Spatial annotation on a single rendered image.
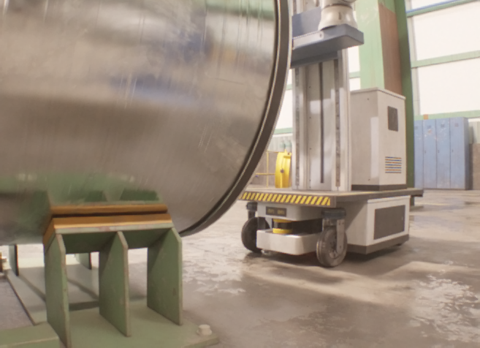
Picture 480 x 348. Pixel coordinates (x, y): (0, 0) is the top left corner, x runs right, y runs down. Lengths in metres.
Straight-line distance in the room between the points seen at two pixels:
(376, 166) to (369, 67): 2.54
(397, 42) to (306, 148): 3.31
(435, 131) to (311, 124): 8.74
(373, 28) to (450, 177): 6.61
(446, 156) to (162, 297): 9.85
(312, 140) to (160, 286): 1.29
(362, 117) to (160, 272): 1.37
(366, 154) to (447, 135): 8.61
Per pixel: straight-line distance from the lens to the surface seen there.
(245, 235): 1.97
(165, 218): 0.98
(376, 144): 2.00
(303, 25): 2.15
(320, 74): 2.11
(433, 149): 10.69
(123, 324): 0.95
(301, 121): 2.09
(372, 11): 4.60
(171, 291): 1.01
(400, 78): 5.06
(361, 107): 2.06
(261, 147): 0.97
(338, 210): 1.67
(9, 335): 0.84
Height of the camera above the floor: 0.40
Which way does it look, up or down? 2 degrees up
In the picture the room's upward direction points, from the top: 1 degrees clockwise
